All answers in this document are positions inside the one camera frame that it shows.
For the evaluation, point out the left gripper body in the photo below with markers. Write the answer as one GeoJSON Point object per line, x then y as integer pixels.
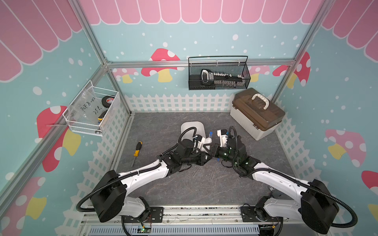
{"type": "Point", "coordinates": [194, 158]}

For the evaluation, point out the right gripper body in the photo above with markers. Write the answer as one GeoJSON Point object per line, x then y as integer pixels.
{"type": "Point", "coordinates": [224, 154]}

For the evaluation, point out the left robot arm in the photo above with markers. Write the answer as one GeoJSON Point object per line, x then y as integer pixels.
{"type": "Point", "coordinates": [110, 197]}

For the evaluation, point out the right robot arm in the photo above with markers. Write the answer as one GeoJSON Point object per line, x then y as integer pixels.
{"type": "Point", "coordinates": [310, 202]}

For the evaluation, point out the white plastic tray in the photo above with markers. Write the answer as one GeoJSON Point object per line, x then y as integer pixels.
{"type": "Point", "coordinates": [197, 128]}

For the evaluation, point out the brown lid storage box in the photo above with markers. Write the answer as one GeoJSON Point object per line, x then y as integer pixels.
{"type": "Point", "coordinates": [256, 113]}

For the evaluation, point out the yellow black screwdriver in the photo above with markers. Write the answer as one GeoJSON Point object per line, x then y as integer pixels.
{"type": "Point", "coordinates": [136, 153]}

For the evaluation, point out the socket set in basket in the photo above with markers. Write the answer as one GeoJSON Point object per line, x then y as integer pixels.
{"type": "Point", "coordinates": [209, 78]}

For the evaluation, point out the black tape roll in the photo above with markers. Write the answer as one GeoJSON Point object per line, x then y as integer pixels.
{"type": "Point", "coordinates": [107, 101]}

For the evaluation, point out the clear labelled plastic bag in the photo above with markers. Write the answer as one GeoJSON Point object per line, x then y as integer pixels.
{"type": "Point", "coordinates": [86, 108]}

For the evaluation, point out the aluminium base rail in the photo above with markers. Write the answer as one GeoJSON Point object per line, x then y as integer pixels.
{"type": "Point", "coordinates": [221, 220]}

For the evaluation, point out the black wire wall basket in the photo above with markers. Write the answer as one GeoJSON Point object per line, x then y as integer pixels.
{"type": "Point", "coordinates": [218, 72]}

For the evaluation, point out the white wire wall basket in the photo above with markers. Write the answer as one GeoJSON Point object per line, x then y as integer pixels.
{"type": "Point", "coordinates": [108, 122]}

